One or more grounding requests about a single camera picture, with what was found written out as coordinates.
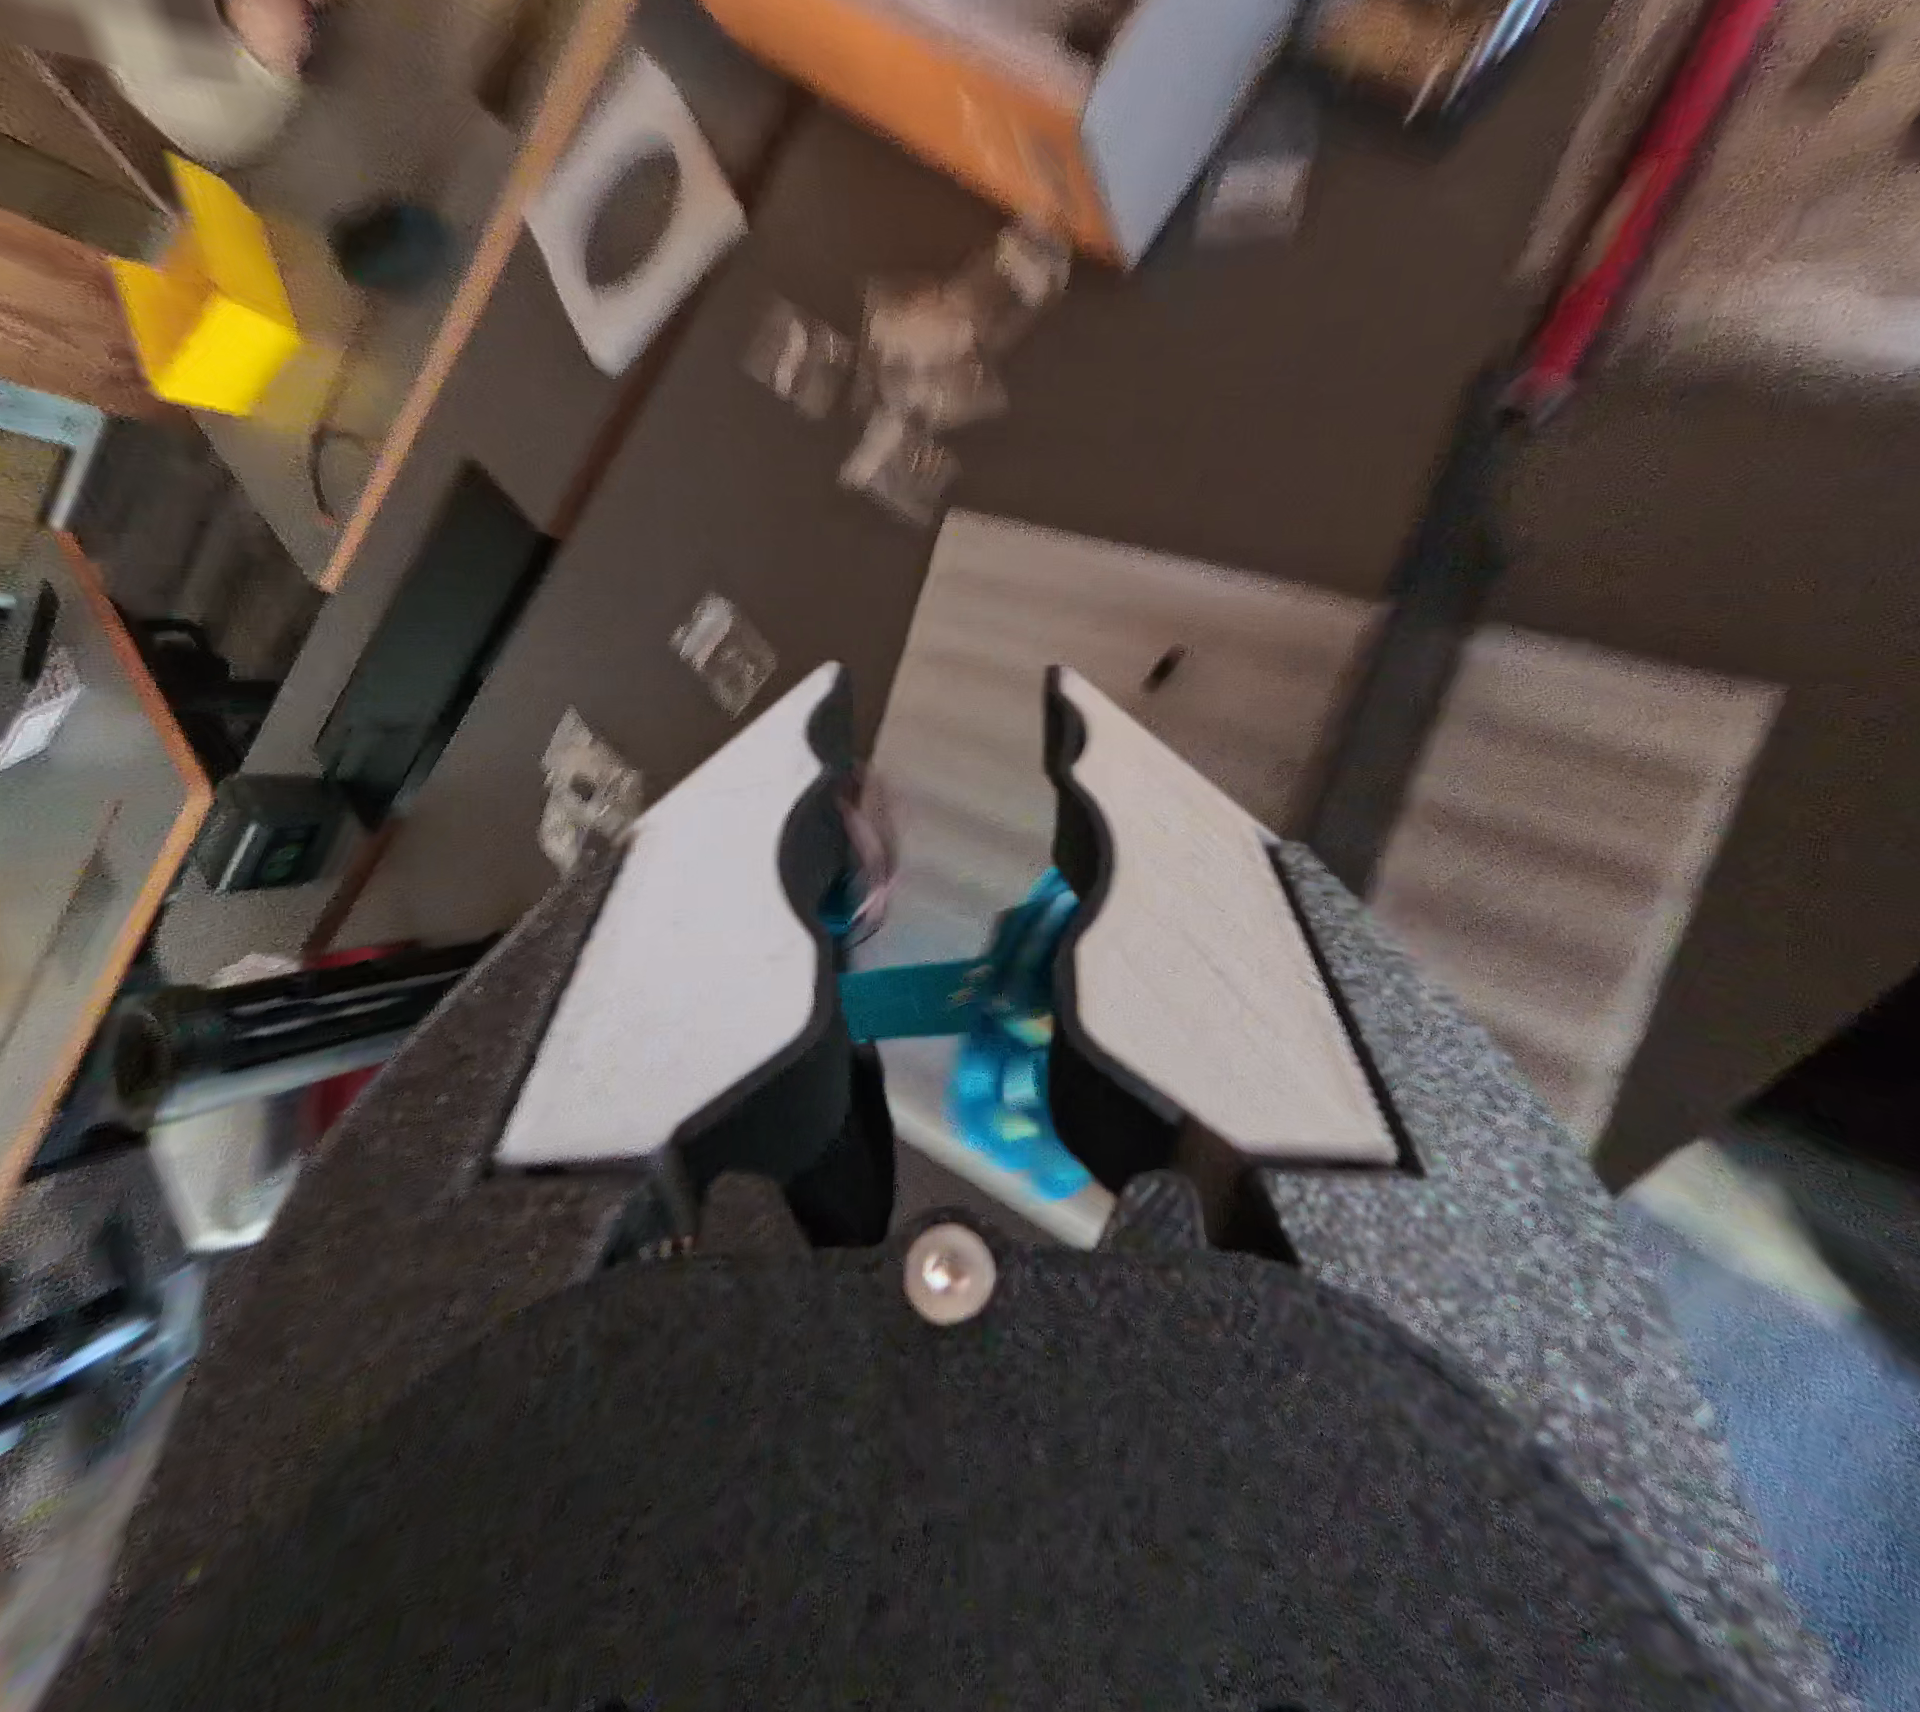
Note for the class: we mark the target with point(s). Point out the black flat tray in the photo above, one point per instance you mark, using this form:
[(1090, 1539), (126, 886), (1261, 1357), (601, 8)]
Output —
[(419, 661)]

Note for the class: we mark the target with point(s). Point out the white foam insert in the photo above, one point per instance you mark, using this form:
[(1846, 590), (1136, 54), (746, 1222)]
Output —
[(561, 226)]

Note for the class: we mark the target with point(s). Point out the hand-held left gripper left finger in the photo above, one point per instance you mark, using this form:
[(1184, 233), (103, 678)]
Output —
[(676, 977)]

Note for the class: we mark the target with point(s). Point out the black cylindrical tube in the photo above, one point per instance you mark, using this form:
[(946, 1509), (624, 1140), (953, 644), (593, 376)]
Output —
[(300, 1007)]

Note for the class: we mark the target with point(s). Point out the maroon cylindrical container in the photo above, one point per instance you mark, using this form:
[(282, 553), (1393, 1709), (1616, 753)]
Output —
[(332, 1096)]

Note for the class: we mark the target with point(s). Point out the white foam sheet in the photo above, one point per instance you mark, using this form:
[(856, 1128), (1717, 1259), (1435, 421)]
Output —
[(1575, 842)]

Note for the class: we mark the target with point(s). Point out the orange cardboard box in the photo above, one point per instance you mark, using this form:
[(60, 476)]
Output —
[(1202, 61)]

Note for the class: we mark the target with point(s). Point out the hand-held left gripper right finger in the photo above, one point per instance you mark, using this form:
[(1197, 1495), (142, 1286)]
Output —
[(1216, 993)]

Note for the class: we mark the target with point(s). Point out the red screwdriver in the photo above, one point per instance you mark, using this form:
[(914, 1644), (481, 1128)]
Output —
[(1652, 166)]

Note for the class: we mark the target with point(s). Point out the blue hobby robot arm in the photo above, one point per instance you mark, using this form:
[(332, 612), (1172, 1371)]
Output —
[(1004, 1036)]

